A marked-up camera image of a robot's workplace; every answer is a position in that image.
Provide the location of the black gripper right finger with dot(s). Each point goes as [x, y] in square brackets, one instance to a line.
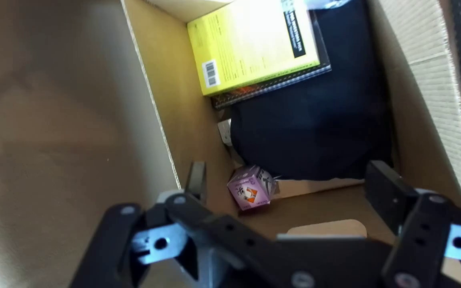
[423, 234]

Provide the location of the small pink cube box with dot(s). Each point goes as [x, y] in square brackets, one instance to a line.
[249, 189]

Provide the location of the black cloth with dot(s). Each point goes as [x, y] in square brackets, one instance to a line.
[316, 129]

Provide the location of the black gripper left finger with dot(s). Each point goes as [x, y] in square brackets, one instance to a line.
[135, 241]

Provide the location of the yellow book with barcode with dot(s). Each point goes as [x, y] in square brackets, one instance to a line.
[247, 49]

